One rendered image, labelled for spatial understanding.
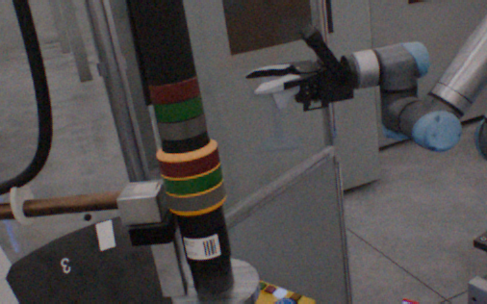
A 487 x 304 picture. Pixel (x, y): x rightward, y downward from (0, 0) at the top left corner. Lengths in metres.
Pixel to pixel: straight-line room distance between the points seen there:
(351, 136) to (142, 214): 3.27
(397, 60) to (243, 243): 0.78
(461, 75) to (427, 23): 3.53
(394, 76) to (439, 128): 0.16
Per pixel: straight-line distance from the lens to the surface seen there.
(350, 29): 3.46
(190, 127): 0.34
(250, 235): 1.58
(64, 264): 0.59
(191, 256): 0.38
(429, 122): 0.95
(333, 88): 1.04
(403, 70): 1.06
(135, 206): 0.37
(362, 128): 3.64
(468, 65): 0.99
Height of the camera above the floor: 1.67
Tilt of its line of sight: 20 degrees down
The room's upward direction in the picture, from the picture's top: 9 degrees counter-clockwise
